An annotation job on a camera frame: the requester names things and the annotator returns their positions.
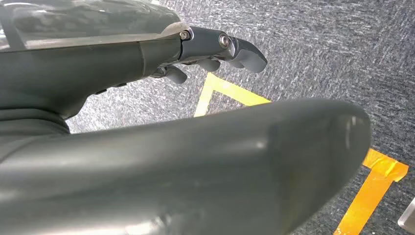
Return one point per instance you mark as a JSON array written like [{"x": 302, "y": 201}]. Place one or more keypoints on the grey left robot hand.
[{"x": 162, "y": 168}]

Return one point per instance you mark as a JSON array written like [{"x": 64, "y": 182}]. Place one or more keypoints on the grey metal furniture leg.
[{"x": 408, "y": 219}]

